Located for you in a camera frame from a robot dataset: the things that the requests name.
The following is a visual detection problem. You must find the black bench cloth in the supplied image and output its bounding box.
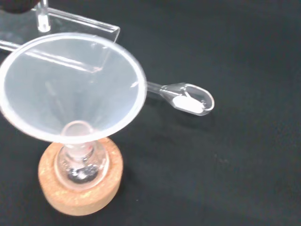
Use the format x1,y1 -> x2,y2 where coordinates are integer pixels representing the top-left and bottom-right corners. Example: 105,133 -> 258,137
0,0 -> 301,226

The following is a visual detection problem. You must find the cork ring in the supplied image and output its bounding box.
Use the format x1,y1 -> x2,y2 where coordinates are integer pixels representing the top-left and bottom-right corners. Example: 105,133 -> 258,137
38,137 -> 124,216

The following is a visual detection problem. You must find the clear acrylic funnel stand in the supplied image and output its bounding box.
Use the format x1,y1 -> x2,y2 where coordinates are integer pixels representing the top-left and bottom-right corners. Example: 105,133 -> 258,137
0,0 -> 121,74

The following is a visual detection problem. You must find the translucent plastic funnel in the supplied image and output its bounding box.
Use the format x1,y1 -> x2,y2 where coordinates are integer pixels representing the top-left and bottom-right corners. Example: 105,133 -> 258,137
0,32 -> 148,145

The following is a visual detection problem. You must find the clear round-bottom flask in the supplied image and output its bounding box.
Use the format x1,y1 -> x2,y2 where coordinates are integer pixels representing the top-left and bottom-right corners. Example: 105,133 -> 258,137
54,121 -> 110,190

